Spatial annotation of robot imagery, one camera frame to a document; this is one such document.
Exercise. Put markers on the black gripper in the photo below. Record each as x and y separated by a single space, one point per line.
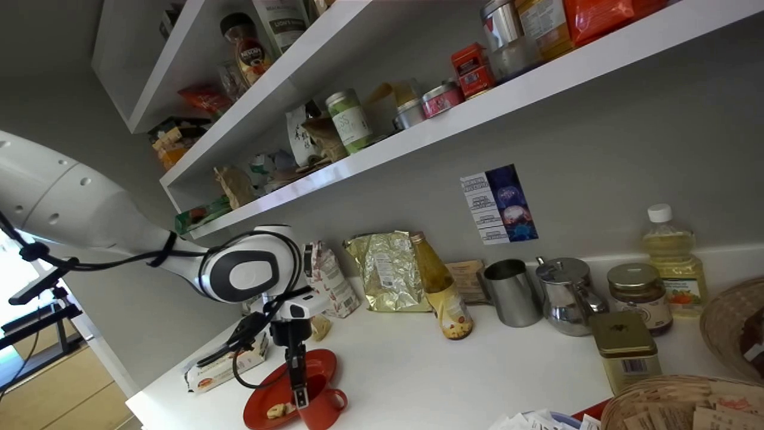
289 332

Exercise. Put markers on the red mug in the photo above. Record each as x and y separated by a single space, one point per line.
319 402

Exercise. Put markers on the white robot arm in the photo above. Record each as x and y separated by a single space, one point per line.
80 221

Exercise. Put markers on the small food piece on plate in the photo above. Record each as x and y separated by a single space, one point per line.
278 412

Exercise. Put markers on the red plate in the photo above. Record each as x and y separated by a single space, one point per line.
278 390

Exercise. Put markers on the white flat carton box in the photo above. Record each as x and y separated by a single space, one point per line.
209 376

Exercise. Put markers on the gold foil bag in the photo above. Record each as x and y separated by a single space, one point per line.
388 271

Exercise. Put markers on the yellow snack bag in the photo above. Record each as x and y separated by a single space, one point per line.
439 292

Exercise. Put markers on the brown small box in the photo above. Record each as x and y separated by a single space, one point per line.
466 278

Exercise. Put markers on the wooden cabinet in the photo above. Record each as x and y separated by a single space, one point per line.
77 393

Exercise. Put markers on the steel cup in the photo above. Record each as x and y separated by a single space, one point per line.
512 292

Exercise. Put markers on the small white tin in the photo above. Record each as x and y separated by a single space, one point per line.
410 112

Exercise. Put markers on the steel lidded pot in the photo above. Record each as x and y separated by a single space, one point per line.
572 300

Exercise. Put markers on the red pink tin can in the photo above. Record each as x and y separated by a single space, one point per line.
439 98

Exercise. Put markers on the dark jar upper shelf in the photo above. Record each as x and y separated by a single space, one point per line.
251 58

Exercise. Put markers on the gold tin box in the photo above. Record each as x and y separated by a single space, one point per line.
626 347

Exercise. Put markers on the red box on shelf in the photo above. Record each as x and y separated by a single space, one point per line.
474 70

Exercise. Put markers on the glass jar gold lid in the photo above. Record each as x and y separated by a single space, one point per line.
638 286

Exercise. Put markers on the silver can upper shelf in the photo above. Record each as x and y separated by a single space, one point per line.
504 38

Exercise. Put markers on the wicker basket front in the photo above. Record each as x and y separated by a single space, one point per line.
681 402

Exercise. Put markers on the wicker basket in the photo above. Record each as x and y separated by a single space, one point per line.
724 322
681 402

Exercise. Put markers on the cooking oil bottle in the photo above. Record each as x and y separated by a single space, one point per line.
672 252

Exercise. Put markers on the wicker basket right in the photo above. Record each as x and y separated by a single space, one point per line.
724 322

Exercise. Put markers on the orange red bag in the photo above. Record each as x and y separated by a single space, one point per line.
591 20

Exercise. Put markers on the black camera stand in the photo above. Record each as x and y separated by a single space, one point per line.
54 313

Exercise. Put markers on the blue white wall leaflet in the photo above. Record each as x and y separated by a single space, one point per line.
497 206

